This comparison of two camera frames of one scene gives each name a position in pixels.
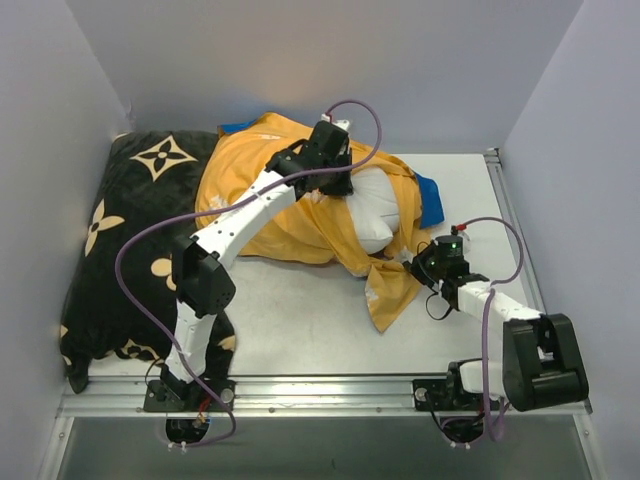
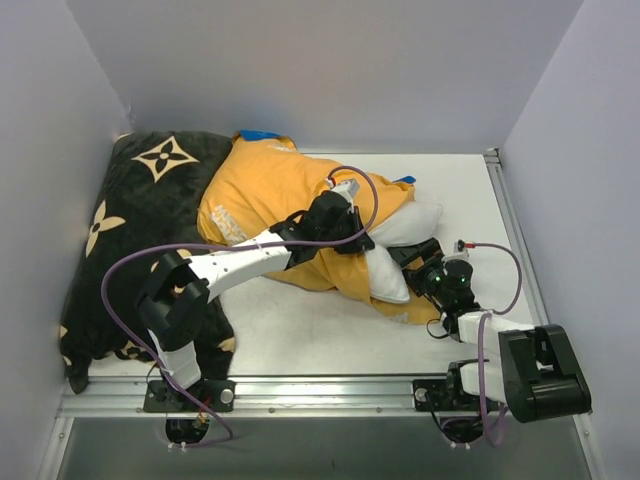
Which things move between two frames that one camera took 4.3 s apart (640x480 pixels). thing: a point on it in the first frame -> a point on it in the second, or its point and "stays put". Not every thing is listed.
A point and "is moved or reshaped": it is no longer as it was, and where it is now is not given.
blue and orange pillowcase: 322,229 is moved or reshaped
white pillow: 374,208 is moved or reshaped
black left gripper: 330,181 -> 353,232
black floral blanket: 124,293 stays put
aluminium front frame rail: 288,398 stays put
